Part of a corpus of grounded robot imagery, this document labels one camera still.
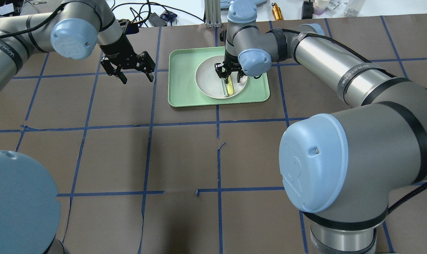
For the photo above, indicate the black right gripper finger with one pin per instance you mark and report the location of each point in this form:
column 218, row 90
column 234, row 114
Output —
column 240, row 75
column 221, row 71

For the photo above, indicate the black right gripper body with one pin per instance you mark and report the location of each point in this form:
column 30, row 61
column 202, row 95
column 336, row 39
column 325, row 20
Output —
column 230, row 62

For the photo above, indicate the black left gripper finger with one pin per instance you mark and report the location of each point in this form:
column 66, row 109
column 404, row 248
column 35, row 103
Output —
column 146, row 65
column 113, row 70

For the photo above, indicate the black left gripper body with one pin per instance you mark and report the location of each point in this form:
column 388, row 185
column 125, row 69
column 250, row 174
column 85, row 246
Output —
column 115, row 48

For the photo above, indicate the yellow plastic fork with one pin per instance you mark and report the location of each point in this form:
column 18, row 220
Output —
column 229, row 87

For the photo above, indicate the white round plate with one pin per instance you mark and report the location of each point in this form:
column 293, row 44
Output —
column 209, row 83

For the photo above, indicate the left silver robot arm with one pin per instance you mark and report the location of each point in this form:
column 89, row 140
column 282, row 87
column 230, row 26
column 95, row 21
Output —
column 29, row 210

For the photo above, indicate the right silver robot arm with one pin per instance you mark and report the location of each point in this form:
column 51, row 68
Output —
column 346, row 171

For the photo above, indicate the pale green spoon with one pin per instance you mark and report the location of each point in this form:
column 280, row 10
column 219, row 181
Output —
column 224, row 88

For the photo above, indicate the mint green tray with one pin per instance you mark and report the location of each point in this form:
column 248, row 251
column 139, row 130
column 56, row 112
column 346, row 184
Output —
column 184, row 92

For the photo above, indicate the black power brick top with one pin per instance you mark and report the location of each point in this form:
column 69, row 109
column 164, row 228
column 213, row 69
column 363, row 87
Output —
column 156, row 21

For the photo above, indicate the aluminium frame post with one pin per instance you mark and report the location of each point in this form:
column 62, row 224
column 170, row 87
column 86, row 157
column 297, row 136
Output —
column 212, row 14

